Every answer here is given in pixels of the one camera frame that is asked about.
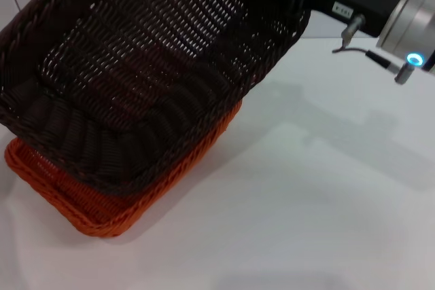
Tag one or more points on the dark brown woven basket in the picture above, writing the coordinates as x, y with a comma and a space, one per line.
136, 49

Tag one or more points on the orange woven basket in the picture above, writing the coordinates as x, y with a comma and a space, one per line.
102, 215

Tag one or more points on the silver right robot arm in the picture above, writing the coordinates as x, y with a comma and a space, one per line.
411, 21

